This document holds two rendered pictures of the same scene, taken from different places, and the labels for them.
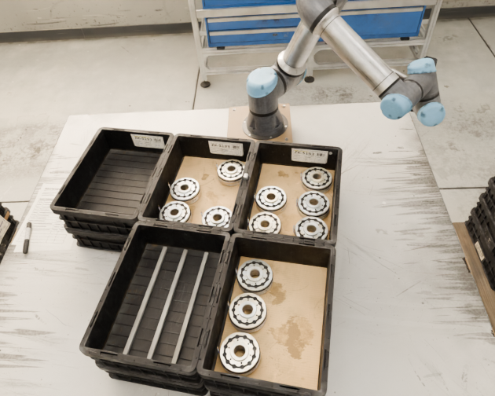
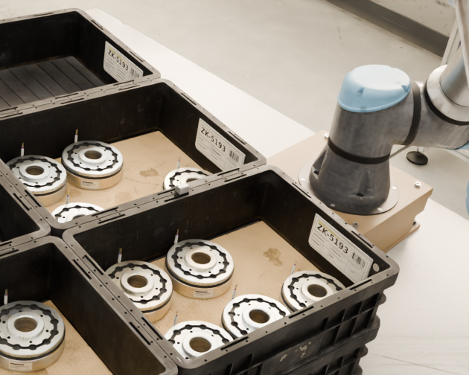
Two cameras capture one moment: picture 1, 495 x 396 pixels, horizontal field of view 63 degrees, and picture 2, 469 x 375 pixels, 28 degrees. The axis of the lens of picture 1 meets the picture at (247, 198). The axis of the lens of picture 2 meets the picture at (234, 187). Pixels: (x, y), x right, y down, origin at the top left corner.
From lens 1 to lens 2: 0.65 m
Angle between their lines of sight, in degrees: 26
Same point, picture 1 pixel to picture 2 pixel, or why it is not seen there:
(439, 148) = not seen: outside the picture
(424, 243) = not seen: outside the picture
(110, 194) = not seen: outside the picture
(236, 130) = (291, 161)
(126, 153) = (85, 74)
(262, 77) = (377, 78)
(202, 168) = (160, 161)
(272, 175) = (253, 245)
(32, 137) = not seen: hidden behind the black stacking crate
